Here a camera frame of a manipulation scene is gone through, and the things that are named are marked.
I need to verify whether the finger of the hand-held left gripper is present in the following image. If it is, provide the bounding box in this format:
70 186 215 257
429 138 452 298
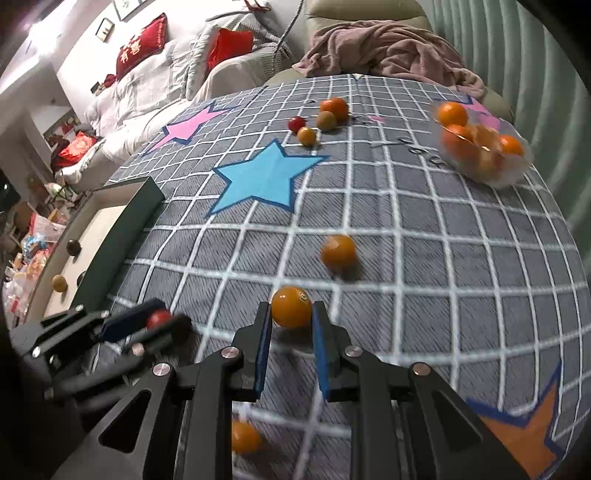
99 299 169 342
124 315 193 357

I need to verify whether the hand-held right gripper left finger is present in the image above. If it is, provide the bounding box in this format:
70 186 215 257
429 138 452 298
51 301 273 480

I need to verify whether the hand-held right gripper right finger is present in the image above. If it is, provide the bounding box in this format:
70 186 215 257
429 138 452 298
311 300 532 480

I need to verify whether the orange kumquat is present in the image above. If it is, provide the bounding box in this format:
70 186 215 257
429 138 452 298
321 234 358 271
231 420 263 455
270 287 313 329

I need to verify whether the dark green box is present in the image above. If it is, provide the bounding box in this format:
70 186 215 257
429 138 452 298
18 176 166 324

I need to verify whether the pile of colourful packets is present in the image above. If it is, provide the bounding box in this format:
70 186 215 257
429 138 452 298
0 203 70 324

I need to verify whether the red embroidered cushion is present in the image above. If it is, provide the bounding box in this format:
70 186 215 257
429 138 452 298
51 131 100 169

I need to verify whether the white duvet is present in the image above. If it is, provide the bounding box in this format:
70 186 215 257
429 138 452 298
60 37 218 191

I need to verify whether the beige sofa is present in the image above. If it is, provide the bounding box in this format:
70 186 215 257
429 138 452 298
191 58 287 104

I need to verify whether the clear glass bowl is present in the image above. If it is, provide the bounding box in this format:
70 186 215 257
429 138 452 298
431 102 534 188

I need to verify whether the peeled orange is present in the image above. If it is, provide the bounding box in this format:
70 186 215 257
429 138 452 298
471 126 502 171

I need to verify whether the red printed pillow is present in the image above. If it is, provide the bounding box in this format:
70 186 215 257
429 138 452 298
115 13 168 79

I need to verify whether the plain red pillow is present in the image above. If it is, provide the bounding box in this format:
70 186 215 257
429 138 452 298
207 28 254 72

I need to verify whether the grey striped cloth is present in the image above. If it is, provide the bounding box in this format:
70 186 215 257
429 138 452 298
205 11 296 70

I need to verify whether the pink blanket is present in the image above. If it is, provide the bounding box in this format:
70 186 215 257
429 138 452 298
293 21 488 100

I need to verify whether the green armchair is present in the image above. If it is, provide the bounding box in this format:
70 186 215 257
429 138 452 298
268 0 515 121

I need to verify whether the pale green curtain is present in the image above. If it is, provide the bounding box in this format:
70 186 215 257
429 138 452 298
416 0 591 232

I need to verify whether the braided cord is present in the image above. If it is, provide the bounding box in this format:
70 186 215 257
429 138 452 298
272 0 308 75

